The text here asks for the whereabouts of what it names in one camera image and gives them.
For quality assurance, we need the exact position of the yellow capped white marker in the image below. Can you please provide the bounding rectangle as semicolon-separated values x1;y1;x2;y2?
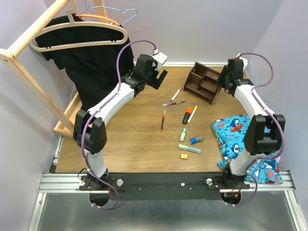
187;105;198;123

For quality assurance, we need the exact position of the blue shark print cloth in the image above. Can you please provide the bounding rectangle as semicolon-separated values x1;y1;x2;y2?
212;115;283;184

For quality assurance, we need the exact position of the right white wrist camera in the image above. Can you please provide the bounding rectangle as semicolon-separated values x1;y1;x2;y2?
235;53;248;71

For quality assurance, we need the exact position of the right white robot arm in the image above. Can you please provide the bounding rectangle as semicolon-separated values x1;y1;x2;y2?
212;57;285;189

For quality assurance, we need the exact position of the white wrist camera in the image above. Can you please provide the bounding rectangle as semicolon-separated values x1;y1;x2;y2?
235;53;248;71
152;49;167;72

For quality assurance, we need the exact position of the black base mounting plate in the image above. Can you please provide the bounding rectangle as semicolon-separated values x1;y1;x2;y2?
79;172;250;201

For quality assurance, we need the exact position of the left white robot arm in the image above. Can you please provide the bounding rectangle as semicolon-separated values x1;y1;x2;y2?
73;52;167;190

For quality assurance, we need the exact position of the dark wooden desk organizer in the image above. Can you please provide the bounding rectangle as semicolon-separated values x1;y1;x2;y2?
183;62;221;104

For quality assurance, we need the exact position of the blue grey glue stick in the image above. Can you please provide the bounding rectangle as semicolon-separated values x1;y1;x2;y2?
189;135;203;144

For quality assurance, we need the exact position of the beige wooden hanger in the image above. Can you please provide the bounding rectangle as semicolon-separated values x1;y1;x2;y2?
29;0;128;52

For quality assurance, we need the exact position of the wooden clothes rack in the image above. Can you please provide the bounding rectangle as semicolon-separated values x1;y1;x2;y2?
0;0;109;139

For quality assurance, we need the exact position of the orange black highlighter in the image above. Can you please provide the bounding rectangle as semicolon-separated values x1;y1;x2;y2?
182;107;193;125

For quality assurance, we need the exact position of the blue wire hanger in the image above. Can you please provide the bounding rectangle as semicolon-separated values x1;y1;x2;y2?
76;0;138;26

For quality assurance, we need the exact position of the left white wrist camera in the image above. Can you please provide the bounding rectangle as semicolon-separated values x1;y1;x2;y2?
152;49;167;72

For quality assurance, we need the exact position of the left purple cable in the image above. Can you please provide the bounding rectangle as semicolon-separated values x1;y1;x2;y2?
80;40;158;210

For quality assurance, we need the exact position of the mint green highlighter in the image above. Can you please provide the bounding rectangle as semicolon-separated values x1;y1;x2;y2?
178;144;202;154

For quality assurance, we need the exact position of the aluminium rail frame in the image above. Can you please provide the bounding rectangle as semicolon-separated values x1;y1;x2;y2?
29;137;308;231

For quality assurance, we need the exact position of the pink capped white marker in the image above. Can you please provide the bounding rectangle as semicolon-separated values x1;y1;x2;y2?
170;87;183;102

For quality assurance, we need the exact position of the red clear pen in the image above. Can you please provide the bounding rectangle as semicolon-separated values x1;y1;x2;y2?
160;109;167;132

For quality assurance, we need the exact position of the orange plastic hanger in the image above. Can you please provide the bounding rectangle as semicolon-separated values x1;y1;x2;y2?
75;14;120;26

